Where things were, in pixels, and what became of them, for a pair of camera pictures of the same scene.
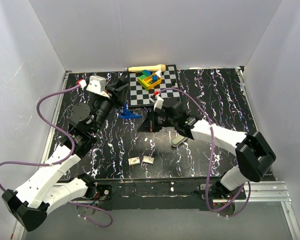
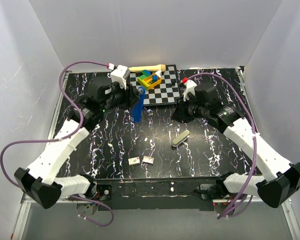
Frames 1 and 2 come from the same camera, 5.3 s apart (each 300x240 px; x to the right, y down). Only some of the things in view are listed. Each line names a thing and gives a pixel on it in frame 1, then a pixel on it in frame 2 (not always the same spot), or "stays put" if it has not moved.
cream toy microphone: x=160 y=67 stays put
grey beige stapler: x=178 y=140 stays put
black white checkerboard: x=139 y=95 stays put
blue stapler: x=128 y=114 → x=136 y=109
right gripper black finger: x=147 y=125 → x=183 y=112
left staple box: x=135 y=160 stays put
